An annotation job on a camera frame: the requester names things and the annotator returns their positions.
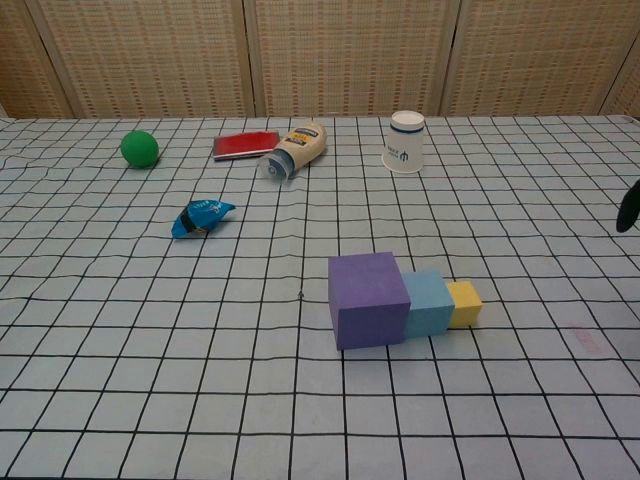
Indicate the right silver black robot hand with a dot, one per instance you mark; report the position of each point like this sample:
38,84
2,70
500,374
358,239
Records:
629,210

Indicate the small yellow foam cube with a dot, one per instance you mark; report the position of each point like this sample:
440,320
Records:
465,305

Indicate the light blue foam cube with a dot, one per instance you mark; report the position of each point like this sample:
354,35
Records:
427,307

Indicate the upturned white paper cup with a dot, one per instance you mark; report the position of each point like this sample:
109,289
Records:
404,145

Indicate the large purple foam cube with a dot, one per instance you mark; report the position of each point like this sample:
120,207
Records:
367,305

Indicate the mayonnaise squeeze bottle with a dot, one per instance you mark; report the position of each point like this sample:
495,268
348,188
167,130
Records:
300,147

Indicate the beige woven folding screen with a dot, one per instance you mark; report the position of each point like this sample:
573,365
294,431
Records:
320,55

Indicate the red flat box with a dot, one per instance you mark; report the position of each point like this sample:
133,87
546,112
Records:
245,144

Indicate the blue snack wrapper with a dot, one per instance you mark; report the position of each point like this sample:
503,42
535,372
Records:
200,217

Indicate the green ball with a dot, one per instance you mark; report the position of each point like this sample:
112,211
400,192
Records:
139,148

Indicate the light blue checkered tablecloth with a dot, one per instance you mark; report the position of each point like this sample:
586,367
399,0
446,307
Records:
150,350

